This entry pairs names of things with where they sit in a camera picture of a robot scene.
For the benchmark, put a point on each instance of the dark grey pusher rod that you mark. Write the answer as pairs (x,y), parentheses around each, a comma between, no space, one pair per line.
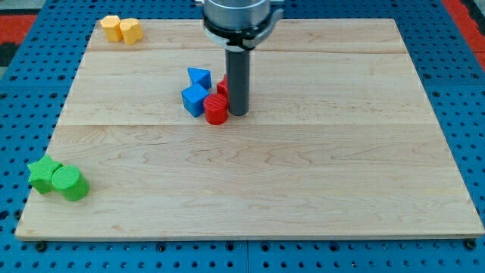
(238,75)

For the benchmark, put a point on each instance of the blue cube block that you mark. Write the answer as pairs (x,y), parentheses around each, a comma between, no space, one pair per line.
(193,98)

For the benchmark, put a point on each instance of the yellow heart block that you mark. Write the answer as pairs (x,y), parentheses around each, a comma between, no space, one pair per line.
(131,30)

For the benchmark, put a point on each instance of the light wooden board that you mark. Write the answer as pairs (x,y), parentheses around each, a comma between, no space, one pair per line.
(340,143)

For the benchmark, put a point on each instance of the yellow hexagon block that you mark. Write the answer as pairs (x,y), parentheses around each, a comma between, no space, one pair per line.
(111,27)

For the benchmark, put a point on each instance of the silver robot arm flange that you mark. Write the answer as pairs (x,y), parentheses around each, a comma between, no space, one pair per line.
(239,25)

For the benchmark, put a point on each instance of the blue triangle block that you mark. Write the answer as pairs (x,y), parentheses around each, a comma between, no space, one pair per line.
(200,76)

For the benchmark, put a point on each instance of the green cylinder block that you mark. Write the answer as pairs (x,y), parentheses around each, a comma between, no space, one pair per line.
(70,183)

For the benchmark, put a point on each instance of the red cylinder block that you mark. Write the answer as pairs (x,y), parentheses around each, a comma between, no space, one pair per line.
(215,106)

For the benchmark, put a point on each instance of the red block behind rod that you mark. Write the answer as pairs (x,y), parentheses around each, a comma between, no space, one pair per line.
(222,88)

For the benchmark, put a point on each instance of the green star block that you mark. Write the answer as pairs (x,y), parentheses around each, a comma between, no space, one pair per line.
(41,173)

